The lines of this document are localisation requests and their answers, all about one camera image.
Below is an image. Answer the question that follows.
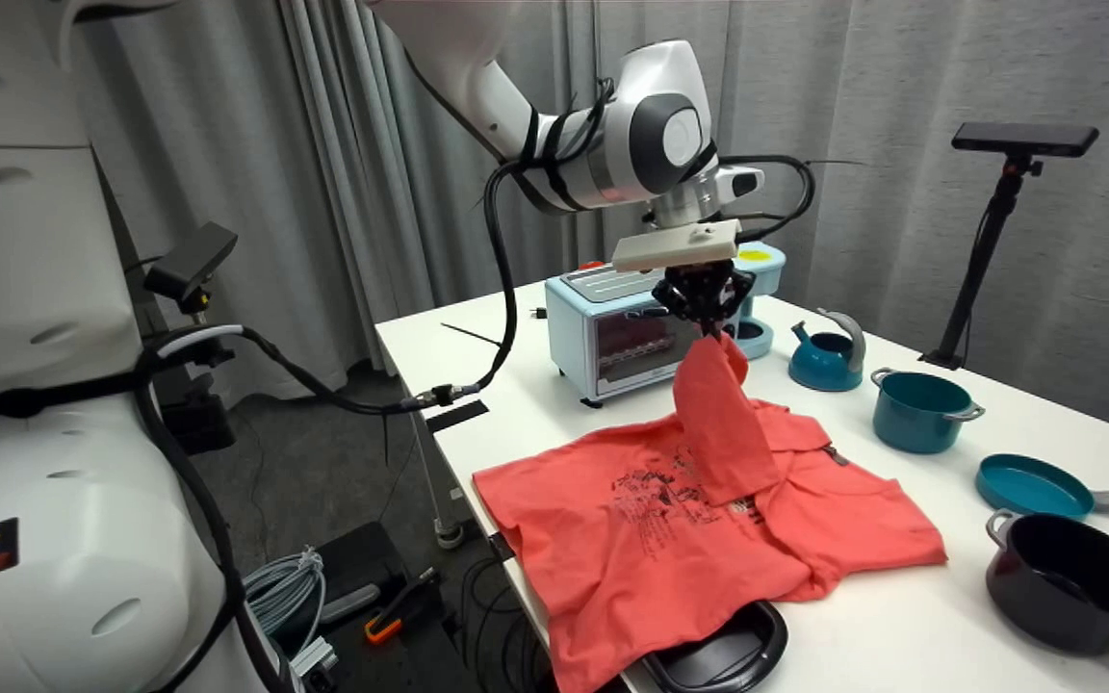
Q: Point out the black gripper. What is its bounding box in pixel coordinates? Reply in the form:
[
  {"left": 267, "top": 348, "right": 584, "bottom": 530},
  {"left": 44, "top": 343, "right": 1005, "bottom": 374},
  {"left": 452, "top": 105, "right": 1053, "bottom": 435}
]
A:
[{"left": 647, "top": 257, "right": 764, "bottom": 351}]

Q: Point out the orange printed shirt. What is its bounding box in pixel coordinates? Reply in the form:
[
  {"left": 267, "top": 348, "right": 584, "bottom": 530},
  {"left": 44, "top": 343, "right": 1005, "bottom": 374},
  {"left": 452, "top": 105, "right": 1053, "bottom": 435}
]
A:
[{"left": 467, "top": 331, "right": 951, "bottom": 693}]

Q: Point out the teal toy kettle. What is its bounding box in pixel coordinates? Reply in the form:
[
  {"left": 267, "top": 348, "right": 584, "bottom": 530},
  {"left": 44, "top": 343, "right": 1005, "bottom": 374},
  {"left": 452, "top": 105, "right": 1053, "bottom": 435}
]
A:
[{"left": 786, "top": 309, "right": 869, "bottom": 398}]

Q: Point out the light blue toaster oven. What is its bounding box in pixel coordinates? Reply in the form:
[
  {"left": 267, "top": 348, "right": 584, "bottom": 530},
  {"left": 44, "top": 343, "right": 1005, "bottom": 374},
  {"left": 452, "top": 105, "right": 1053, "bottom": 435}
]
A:
[{"left": 539, "top": 239, "right": 791, "bottom": 411}]

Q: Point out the teal toy pot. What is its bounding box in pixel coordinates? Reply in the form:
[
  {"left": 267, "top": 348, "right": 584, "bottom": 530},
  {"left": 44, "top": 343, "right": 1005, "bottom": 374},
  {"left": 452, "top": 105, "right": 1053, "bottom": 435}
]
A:
[{"left": 865, "top": 366, "right": 987, "bottom": 458}]

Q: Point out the long black tape strip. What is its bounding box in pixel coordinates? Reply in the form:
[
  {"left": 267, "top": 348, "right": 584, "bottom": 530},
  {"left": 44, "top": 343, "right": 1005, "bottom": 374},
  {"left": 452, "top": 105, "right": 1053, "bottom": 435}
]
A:
[{"left": 424, "top": 398, "right": 492, "bottom": 435}]

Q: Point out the black ribbed tray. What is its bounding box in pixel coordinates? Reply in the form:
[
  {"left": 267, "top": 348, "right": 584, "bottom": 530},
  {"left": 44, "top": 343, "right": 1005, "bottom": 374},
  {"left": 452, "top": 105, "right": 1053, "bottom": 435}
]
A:
[{"left": 634, "top": 596, "right": 795, "bottom": 693}]

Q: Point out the teal bowl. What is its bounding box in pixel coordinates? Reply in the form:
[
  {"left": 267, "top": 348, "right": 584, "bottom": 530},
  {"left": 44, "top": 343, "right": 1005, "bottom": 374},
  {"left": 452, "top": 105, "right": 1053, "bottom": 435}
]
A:
[{"left": 969, "top": 451, "right": 1109, "bottom": 523}]

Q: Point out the black toy pot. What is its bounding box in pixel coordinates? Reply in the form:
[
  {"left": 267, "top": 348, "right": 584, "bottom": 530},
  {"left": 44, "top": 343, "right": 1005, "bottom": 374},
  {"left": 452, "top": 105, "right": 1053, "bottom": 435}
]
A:
[{"left": 983, "top": 508, "right": 1109, "bottom": 661}]

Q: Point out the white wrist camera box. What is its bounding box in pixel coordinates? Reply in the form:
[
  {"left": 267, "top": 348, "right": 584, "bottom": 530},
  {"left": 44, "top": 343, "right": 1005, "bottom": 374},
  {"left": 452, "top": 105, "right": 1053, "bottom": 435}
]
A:
[{"left": 609, "top": 215, "right": 746, "bottom": 279}]

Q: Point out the black camera stand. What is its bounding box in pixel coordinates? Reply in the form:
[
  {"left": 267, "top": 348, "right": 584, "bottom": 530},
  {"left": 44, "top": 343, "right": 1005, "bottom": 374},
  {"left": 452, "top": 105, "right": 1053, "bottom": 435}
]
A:
[{"left": 917, "top": 118, "right": 1101, "bottom": 374}]

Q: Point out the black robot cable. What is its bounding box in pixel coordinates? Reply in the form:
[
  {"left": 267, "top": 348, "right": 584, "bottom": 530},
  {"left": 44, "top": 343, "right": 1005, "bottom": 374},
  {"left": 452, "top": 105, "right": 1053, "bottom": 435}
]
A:
[{"left": 127, "top": 77, "right": 823, "bottom": 693}]

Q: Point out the orange handled clamp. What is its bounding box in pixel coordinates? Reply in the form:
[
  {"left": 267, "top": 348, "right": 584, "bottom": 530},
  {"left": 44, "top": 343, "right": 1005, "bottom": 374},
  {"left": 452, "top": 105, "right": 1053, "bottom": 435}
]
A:
[{"left": 357, "top": 565, "right": 442, "bottom": 648}]

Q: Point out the grey coiled cable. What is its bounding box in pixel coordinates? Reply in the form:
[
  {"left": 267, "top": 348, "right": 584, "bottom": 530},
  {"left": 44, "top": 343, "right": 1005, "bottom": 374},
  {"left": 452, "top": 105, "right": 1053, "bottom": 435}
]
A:
[{"left": 239, "top": 547, "right": 338, "bottom": 686}]

